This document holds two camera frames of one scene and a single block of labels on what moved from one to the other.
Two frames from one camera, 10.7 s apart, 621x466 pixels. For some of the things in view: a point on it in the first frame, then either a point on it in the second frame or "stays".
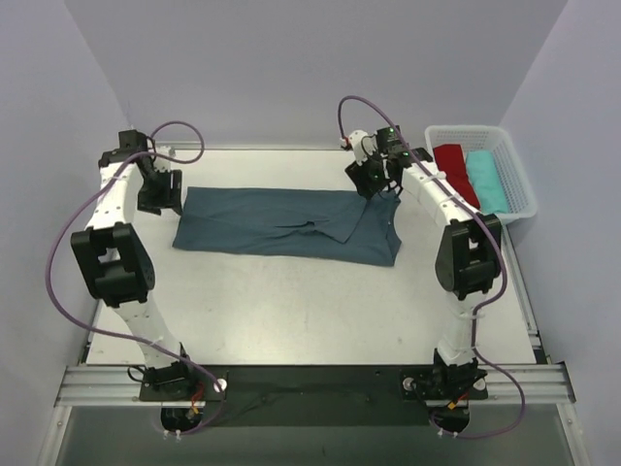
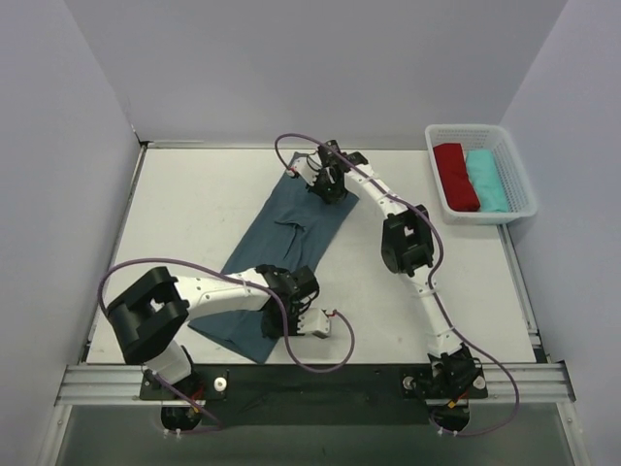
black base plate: [316, 395] stays
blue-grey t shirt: [307, 225] -> [295, 228]
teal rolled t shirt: [484, 174] stays
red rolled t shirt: [451, 161] stays
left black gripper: [162, 195] -> [283, 319]
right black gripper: [367, 180] -> [328, 183]
